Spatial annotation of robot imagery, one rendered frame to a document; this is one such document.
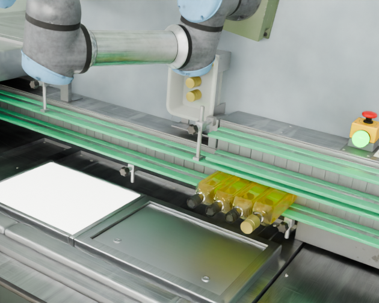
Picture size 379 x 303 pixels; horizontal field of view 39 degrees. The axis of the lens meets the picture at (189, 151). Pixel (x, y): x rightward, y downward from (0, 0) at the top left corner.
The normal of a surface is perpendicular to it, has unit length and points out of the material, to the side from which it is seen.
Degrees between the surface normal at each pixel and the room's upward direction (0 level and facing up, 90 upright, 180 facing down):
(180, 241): 90
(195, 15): 6
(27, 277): 90
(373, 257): 0
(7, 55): 90
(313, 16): 0
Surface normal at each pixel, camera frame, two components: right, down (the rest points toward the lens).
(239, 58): -0.53, 0.29
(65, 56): 0.63, 0.47
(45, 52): 0.04, 0.50
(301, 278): 0.08, -0.92
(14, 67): 0.84, 0.26
